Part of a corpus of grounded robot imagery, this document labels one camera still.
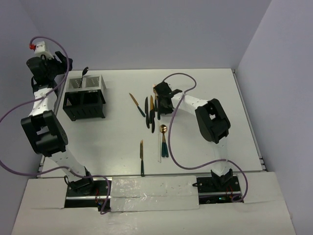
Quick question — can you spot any gold knife green handle far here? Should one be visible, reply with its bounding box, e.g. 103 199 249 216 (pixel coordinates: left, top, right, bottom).
129 93 146 117

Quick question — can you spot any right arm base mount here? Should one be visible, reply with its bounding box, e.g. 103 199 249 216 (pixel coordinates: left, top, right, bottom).
192 172 242 205

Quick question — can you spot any gold knife black handle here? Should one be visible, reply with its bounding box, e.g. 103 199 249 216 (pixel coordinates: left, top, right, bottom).
149 95 155 123

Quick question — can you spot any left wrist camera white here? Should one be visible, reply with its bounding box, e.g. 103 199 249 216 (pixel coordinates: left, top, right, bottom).
29 41 53 59

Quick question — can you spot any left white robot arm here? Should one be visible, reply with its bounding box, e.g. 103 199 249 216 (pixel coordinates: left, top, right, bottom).
21 51 96 195

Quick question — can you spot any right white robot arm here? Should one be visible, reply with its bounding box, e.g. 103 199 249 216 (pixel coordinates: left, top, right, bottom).
154 82 233 191

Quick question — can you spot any black spoon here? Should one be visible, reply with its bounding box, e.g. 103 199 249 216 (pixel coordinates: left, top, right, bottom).
79 67 89 88

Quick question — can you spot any black knife lower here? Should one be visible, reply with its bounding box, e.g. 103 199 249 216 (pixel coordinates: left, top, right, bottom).
150 110 155 133

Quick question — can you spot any clear glass straw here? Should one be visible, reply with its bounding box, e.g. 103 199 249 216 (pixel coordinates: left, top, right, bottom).
157 121 162 163

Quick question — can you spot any black serrated knife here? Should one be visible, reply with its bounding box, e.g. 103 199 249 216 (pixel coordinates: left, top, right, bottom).
145 97 150 129

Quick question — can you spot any gold fork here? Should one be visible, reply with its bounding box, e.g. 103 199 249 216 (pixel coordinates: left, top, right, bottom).
153 84 157 112
156 98 160 120

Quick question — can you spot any gold spoon green handle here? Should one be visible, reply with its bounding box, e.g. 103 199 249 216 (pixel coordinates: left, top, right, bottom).
159 124 169 158

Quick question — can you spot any gold knife near edge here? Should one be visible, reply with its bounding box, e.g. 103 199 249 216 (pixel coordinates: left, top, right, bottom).
140 140 145 177

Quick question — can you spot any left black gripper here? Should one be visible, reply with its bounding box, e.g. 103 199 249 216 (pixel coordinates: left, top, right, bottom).
40 51 72 80

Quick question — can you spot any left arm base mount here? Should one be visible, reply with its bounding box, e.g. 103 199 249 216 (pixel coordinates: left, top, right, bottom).
64 176 109 211

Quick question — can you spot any black utensil caddy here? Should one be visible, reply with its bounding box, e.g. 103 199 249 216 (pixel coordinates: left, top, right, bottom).
63 90 106 121

